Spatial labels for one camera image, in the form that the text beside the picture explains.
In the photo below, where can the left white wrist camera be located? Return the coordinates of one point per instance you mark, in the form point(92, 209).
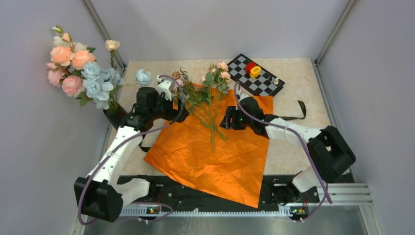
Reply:
point(165, 86)

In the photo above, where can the pink and white flower stems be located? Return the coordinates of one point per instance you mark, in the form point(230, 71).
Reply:
point(68, 79)

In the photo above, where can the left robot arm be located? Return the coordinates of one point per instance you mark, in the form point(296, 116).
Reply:
point(99, 195)

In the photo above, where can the yellow ring toy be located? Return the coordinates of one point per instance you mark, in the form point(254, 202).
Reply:
point(255, 71)

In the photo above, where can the orange paper flower bouquet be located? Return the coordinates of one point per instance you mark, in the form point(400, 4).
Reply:
point(202, 101)

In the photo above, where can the black white chessboard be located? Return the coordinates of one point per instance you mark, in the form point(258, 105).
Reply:
point(259, 86)

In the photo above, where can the red round toy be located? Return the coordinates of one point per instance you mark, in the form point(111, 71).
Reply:
point(249, 66)

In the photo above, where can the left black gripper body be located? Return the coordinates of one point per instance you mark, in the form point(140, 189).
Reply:
point(164, 109)

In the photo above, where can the orange wrapping paper sheet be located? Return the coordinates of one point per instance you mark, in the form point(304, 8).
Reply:
point(234, 171)

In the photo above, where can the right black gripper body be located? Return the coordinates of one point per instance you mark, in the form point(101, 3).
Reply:
point(239, 121)

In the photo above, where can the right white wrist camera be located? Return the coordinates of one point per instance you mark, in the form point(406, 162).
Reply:
point(241, 96)

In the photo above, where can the black cylindrical vase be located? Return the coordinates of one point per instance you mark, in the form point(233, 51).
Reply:
point(115, 115)

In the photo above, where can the peach flower stem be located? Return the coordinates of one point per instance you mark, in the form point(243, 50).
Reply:
point(66, 52)

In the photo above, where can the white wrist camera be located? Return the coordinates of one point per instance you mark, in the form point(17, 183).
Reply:
point(241, 96)
point(165, 86)

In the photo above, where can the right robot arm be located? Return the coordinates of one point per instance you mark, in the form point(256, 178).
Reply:
point(328, 152)

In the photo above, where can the blue flower stem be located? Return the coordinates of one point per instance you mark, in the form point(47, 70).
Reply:
point(101, 86)

